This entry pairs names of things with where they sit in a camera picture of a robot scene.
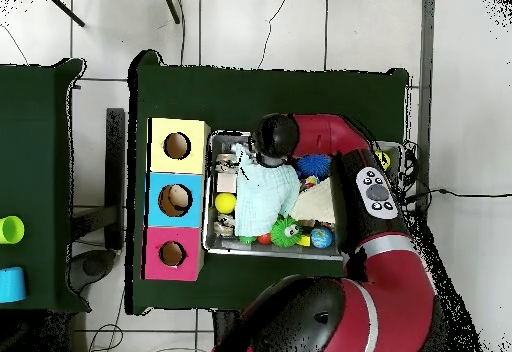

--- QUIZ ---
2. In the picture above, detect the light blue waffle cloth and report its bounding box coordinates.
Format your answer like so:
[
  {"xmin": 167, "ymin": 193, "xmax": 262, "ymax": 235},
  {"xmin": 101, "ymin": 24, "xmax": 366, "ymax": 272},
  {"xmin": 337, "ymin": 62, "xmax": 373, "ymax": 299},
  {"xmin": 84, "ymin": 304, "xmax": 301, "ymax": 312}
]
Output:
[{"xmin": 231, "ymin": 142, "xmax": 301, "ymax": 238}]

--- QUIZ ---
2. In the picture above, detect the wooden box with three holes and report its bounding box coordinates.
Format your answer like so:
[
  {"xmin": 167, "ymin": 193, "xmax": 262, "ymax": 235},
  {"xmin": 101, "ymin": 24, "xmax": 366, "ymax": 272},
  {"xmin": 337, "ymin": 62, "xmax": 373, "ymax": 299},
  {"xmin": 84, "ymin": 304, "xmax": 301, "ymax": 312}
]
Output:
[{"xmin": 142, "ymin": 117, "xmax": 212, "ymax": 282}]

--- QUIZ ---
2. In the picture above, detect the plain wooden cube block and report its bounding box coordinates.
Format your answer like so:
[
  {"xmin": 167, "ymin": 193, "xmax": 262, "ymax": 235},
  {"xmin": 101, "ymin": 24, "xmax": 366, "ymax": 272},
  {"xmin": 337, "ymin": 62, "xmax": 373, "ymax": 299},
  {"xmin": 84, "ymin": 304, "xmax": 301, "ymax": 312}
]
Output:
[{"xmin": 216, "ymin": 172, "xmax": 239, "ymax": 194}]

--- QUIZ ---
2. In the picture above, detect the crushed printed drink can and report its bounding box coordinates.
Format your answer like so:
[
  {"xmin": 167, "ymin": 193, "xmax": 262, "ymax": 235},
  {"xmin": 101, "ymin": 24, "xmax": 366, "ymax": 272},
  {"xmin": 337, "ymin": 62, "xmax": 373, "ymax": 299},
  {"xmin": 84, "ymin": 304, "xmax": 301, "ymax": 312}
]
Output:
[
  {"xmin": 213, "ymin": 214, "xmax": 237, "ymax": 238},
  {"xmin": 214, "ymin": 152, "xmax": 240, "ymax": 174}
]

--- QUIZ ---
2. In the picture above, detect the blue spiky rubber ball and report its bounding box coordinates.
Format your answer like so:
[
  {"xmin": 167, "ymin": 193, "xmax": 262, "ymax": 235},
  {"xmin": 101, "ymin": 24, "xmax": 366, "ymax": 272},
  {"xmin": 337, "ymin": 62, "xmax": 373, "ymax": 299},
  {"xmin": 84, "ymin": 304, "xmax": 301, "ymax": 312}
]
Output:
[{"xmin": 295, "ymin": 153, "xmax": 333, "ymax": 179}]

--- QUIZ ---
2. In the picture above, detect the green spiky toy with eyes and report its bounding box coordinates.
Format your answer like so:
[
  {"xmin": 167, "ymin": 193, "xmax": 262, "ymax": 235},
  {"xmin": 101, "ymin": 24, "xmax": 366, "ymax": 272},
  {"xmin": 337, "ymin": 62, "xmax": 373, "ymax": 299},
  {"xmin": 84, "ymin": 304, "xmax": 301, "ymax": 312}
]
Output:
[{"xmin": 270, "ymin": 215, "xmax": 304, "ymax": 249}]

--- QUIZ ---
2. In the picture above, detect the cream waffle cloth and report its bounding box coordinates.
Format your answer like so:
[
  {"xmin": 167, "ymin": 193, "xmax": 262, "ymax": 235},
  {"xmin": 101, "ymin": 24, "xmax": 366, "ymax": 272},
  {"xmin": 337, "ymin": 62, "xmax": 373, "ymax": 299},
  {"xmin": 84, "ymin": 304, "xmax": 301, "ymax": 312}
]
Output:
[{"xmin": 288, "ymin": 177, "xmax": 337, "ymax": 225}]

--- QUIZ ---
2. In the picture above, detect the dark green table cloth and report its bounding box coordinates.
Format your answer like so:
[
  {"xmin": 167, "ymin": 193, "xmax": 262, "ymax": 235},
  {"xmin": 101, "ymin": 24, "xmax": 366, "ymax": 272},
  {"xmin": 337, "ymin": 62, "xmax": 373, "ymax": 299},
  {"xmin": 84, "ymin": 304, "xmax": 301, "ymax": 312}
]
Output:
[
  {"xmin": 0, "ymin": 57, "xmax": 91, "ymax": 315},
  {"xmin": 125, "ymin": 49, "xmax": 410, "ymax": 316}
]

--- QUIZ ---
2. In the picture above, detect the small globe ball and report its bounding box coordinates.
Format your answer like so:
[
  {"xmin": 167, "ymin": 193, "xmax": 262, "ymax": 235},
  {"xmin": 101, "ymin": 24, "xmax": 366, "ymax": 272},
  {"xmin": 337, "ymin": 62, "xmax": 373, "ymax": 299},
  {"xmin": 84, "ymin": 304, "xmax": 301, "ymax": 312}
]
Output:
[{"xmin": 310, "ymin": 226, "xmax": 334, "ymax": 250}]

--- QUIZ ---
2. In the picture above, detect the black upright panel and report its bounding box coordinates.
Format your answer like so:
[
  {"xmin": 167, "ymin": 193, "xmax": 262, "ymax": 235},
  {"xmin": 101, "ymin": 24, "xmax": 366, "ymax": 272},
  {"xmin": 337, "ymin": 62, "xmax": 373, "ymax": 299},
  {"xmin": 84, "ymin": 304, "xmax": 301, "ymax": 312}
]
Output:
[{"xmin": 104, "ymin": 107, "xmax": 126, "ymax": 249}]

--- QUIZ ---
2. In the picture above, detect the dark grey stand base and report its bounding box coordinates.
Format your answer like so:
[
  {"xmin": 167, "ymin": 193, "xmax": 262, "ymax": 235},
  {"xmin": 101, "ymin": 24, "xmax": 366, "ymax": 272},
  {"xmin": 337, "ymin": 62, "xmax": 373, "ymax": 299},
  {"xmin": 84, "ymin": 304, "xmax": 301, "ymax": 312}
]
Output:
[{"xmin": 69, "ymin": 249, "xmax": 117, "ymax": 293}]

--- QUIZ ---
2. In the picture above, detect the black stand leg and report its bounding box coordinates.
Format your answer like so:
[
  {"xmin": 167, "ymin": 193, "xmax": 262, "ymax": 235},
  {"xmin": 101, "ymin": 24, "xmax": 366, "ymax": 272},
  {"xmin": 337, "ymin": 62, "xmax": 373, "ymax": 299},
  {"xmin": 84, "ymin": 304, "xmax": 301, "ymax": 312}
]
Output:
[
  {"xmin": 162, "ymin": 0, "xmax": 182, "ymax": 25},
  {"xmin": 45, "ymin": 0, "xmax": 86, "ymax": 28}
]

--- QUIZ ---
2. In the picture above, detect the green plastic cup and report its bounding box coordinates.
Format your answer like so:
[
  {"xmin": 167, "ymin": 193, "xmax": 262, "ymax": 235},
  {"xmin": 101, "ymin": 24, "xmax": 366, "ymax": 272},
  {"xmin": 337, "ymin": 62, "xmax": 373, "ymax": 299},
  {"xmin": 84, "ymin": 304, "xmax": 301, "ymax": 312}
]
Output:
[{"xmin": 0, "ymin": 214, "xmax": 26, "ymax": 245}]

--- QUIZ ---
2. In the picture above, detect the blue plastic cup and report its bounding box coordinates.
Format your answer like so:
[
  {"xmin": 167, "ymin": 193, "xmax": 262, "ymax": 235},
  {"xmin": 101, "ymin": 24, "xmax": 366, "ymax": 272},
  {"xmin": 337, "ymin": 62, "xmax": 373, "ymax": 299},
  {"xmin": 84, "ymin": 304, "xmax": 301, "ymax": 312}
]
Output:
[{"xmin": 0, "ymin": 266, "xmax": 28, "ymax": 304}]

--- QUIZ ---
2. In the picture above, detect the wire mesh bin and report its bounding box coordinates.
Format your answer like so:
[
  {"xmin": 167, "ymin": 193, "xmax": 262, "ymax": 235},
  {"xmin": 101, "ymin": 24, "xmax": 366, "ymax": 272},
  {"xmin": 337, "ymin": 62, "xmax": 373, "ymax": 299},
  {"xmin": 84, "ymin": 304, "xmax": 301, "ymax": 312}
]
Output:
[{"xmin": 201, "ymin": 130, "xmax": 403, "ymax": 261}]

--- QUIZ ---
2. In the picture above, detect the black floor cable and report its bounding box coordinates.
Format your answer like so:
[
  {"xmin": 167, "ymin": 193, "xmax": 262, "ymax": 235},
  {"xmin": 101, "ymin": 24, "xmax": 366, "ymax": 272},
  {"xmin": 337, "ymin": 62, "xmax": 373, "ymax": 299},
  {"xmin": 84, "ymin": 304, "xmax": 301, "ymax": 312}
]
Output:
[{"xmin": 403, "ymin": 186, "xmax": 512, "ymax": 214}]

